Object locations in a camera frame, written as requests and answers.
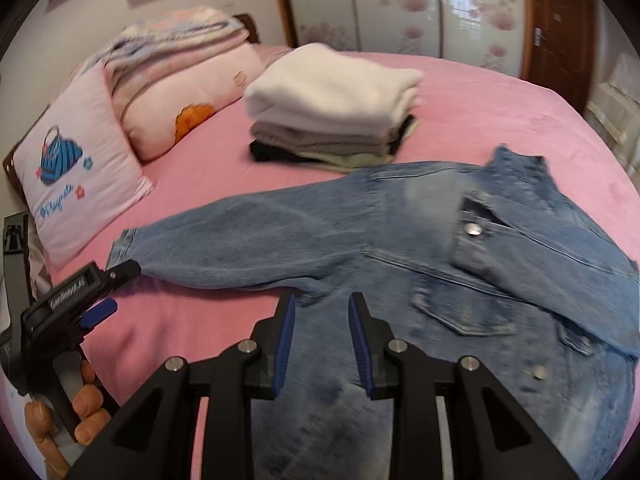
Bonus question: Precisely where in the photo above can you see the person's left hand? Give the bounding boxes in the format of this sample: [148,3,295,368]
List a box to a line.
[24,360,112,466]

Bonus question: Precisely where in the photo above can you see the pink pillow with orange flower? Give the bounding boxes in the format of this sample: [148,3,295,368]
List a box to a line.
[107,42,266,163]

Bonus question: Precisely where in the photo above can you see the light green folded garment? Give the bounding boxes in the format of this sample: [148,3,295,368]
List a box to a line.
[295,149,398,174]

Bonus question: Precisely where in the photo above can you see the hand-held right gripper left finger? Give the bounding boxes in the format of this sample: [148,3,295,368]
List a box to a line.
[60,292,297,480]

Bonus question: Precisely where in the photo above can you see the stack of folded clothes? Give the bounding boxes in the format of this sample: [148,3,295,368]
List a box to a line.
[243,42,426,133]

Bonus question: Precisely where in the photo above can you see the pink blanket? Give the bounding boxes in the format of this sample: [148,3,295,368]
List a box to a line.
[0,42,640,480]

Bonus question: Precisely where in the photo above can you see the grey folded garment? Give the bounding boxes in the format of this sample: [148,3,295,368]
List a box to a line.
[250,119,403,155]

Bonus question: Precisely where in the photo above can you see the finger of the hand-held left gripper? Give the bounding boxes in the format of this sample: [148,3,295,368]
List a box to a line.
[77,297,119,333]
[102,260,142,283]

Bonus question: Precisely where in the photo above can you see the folded striped blanket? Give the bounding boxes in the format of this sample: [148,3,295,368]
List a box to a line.
[82,5,251,92]

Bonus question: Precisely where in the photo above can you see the lace-covered furniture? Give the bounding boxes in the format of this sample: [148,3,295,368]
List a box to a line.
[582,52,640,181]

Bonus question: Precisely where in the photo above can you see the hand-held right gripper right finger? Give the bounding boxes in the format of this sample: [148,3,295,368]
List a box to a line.
[348,291,576,480]

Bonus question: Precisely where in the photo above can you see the pink pillow with handbag print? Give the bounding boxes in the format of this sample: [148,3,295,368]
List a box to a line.
[11,67,156,268]

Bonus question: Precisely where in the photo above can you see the brown wooden door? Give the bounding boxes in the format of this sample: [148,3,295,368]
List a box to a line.
[520,0,601,116]

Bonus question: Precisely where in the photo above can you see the black folded garment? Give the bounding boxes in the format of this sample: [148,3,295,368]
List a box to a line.
[249,114,418,165]

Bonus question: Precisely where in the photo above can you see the blue jeans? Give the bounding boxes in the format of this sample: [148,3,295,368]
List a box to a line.
[106,145,640,480]

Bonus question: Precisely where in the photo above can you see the floral sliding-door wardrobe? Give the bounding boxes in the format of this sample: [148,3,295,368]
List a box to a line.
[270,0,532,80]

